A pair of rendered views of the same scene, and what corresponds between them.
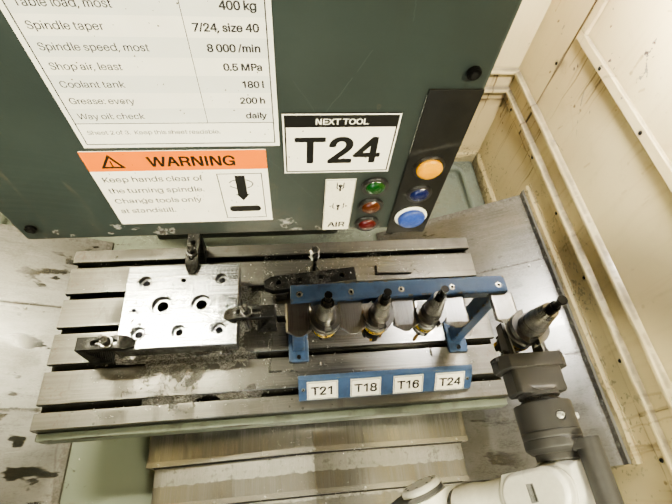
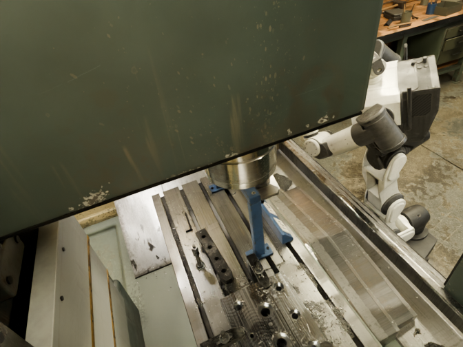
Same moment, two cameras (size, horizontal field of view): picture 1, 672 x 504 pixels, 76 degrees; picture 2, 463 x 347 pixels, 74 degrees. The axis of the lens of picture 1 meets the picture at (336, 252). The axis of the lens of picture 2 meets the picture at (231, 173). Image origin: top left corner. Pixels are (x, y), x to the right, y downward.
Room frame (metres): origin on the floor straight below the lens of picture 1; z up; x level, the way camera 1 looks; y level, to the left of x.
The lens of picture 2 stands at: (0.51, 0.77, 1.92)
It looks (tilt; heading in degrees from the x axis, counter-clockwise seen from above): 40 degrees down; 265
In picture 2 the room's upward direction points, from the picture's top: 9 degrees counter-clockwise
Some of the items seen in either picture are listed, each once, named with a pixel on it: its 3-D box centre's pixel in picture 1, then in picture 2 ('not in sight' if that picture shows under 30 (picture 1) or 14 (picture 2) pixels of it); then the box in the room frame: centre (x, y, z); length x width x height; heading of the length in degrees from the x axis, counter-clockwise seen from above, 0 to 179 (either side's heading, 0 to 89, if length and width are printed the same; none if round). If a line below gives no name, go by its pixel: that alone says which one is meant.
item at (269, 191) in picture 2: (298, 320); (268, 191); (0.33, 0.06, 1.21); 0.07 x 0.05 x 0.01; 11
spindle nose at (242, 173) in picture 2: not in sight; (237, 143); (0.43, 0.25, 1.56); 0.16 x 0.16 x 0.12
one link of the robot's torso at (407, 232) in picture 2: not in sight; (389, 228); (-0.55, -0.31, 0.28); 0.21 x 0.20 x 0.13; 11
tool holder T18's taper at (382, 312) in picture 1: (381, 307); not in sight; (0.36, -0.10, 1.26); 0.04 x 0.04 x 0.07
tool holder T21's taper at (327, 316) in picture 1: (326, 309); not in sight; (0.34, 0.00, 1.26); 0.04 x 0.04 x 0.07
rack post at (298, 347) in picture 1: (298, 324); (256, 229); (0.38, 0.07, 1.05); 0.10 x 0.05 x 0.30; 11
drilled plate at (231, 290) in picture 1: (183, 307); (273, 328); (0.42, 0.38, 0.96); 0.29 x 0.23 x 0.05; 101
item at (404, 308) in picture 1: (404, 314); not in sight; (0.37, -0.16, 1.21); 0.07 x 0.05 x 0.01; 11
